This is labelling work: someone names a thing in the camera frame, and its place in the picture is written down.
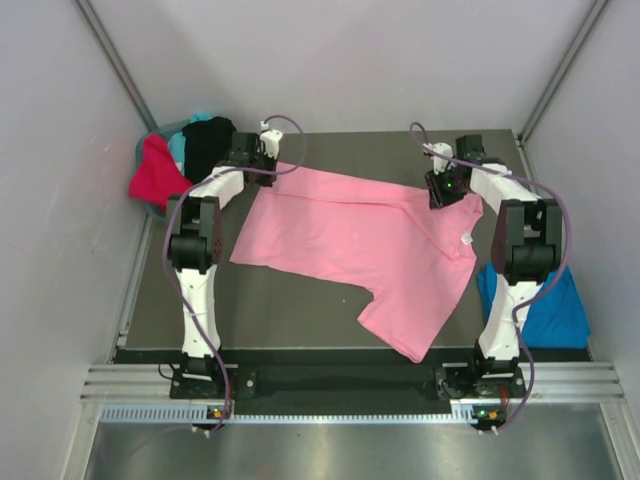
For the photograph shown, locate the left aluminium corner post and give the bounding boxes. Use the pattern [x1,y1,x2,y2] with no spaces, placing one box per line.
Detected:
[71,0,158,131]

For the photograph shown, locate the right aluminium corner post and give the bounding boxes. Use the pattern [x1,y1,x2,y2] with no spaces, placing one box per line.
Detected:
[516,0,612,147]

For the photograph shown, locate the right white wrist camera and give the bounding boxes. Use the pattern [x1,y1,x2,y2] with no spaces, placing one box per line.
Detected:
[423,142,455,175]

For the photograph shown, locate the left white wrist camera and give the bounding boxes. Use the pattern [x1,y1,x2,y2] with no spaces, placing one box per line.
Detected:
[259,120,284,160]

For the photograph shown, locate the folded blue t shirt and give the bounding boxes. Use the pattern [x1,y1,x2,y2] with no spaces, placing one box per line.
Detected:
[477,264,590,359]

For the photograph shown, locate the black t shirt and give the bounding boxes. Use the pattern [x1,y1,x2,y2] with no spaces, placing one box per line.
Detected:
[182,116,236,184]

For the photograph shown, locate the slotted grey cable duct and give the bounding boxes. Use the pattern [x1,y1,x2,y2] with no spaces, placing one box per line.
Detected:
[100,404,498,425]

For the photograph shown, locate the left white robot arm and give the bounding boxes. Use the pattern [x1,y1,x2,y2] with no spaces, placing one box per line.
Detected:
[165,122,283,400]

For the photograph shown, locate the aluminium front rail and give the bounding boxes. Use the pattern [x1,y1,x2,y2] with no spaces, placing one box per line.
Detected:
[80,362,625,404]

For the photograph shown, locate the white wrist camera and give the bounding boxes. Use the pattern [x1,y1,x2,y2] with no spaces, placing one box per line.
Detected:
[423,142,455,175]
[259,120,284,160]

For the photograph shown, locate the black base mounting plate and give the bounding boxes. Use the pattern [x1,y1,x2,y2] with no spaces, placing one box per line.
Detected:
[168,362,529,403]

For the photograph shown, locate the blue plastic basket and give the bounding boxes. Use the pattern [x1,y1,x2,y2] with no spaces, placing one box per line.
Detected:
[128,115,199,223]

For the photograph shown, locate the aluminium corner post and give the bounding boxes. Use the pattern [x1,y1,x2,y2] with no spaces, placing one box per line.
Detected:
[516,0,612,147]
[71,0,158,131]

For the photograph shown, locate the pink t shirt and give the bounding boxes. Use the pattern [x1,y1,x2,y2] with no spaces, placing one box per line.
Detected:
[230,167,483,363]

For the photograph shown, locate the red t shirt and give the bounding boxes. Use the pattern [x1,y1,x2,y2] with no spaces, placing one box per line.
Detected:
[128,134,192,213]

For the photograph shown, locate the light blue t shirt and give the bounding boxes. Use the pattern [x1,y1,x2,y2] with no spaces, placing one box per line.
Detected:
[168,112,213,174]

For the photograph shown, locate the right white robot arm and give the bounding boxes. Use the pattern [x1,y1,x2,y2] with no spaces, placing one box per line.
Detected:
[422,135,563,400]

